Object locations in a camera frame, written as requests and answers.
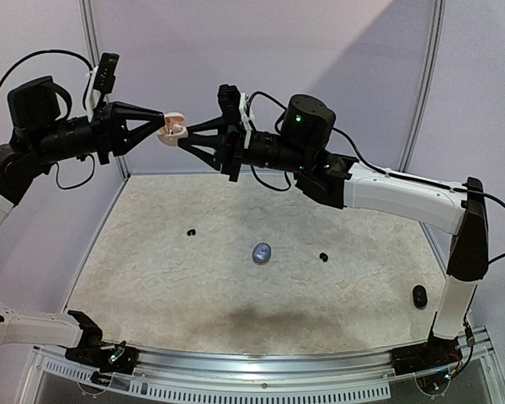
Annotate left aluminium frame post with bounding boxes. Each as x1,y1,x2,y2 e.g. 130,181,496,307
78,0,130,181

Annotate aluminium frame post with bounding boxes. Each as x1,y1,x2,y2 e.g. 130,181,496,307
78,0,130,181
398,0,446,172

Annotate purple earbud charging case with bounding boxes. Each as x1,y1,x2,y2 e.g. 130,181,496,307
252,242,272,265

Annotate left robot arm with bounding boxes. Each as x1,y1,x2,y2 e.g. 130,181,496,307
0,76,165,365

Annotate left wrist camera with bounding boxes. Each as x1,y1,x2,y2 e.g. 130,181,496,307
82,52,120,112

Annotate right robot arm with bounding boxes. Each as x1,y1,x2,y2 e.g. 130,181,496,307
178,93,489,367

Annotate black oval charging case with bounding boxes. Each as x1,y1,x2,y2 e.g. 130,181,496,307
412,284,428,310

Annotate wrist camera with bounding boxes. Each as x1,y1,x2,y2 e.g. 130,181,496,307
217,84,253,129
82,52,120,112

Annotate white round charging case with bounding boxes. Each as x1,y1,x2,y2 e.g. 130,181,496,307
157,112,189,146

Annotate aluminium front rail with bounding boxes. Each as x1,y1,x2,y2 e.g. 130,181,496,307
20,328,505,403

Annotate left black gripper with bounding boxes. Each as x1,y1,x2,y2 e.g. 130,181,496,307
31,98,165,163

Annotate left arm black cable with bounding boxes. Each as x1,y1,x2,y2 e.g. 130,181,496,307
0,50,94,148

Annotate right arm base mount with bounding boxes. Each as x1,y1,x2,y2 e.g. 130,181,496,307
390,332,462,375

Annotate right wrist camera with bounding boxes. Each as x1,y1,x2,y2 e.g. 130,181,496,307
217,84,253,129

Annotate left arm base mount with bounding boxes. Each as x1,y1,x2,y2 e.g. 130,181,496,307
65,341,140,375

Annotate right aluminium frame post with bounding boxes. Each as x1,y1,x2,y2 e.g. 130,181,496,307
398,0,446,172

